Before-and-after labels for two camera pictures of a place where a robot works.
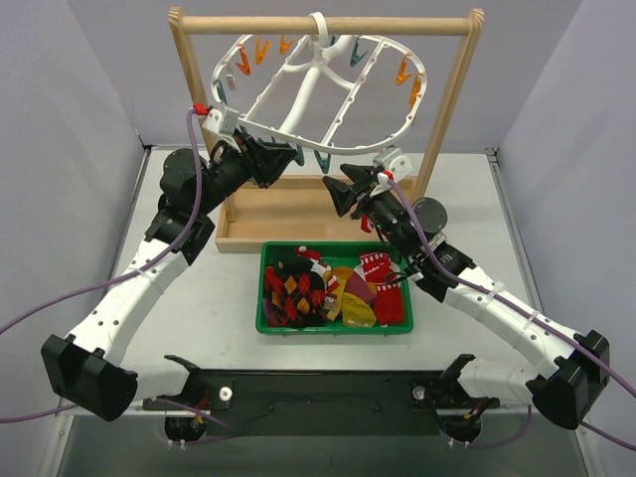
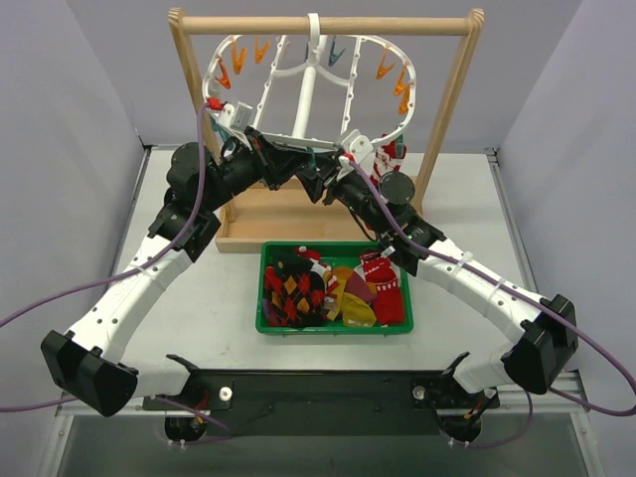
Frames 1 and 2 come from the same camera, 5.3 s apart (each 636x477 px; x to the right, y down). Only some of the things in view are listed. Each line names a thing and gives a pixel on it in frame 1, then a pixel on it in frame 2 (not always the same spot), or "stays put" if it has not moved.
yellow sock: (356, 311) stays put
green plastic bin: (338, 253) stays put
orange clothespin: (284, 46) to (259, 54)
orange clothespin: (402, 74) to (383, 69)
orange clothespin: (416, 91) to (401, 87)
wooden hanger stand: (303, 209) stays put
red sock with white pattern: (389, 308) stays put
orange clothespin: (244, 66) to (224, 79)
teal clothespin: (355, 57) to (334, 57)
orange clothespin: (261, 52) to (238, 61)
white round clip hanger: (321, 93) stays put
